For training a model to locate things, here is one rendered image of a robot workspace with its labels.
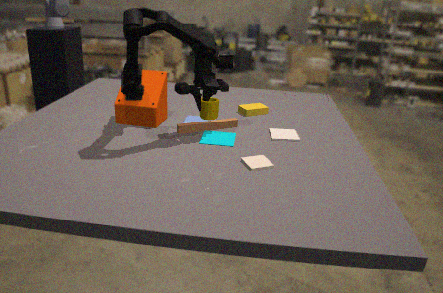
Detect yellow flat block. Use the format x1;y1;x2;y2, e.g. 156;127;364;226
238;103;269;117

